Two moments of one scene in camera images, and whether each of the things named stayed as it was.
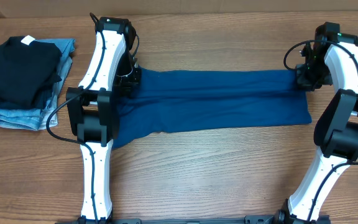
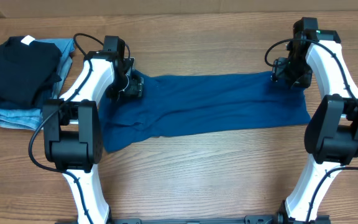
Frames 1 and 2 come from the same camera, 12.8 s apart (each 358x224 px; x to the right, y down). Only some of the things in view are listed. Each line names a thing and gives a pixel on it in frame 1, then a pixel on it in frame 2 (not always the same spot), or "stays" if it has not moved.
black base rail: x=248 y=219 stays
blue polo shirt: x=171 y=101 stays
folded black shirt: x=20 y=70 stays
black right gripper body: x=305 y=78 -> x=286 y=73
